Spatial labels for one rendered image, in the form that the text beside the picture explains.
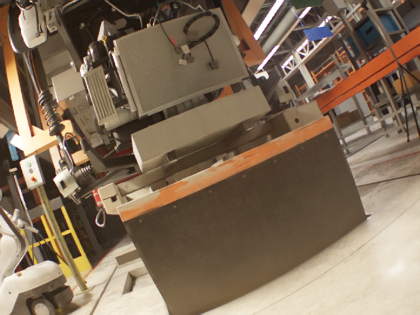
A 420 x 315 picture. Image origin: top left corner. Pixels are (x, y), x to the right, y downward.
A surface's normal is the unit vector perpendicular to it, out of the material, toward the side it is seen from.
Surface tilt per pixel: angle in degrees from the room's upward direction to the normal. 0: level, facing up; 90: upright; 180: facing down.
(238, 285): 90
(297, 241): 90
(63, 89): 90
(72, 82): 90
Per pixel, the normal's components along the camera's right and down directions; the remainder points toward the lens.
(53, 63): 0.38, 0.41
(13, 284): 0.10, -0.14
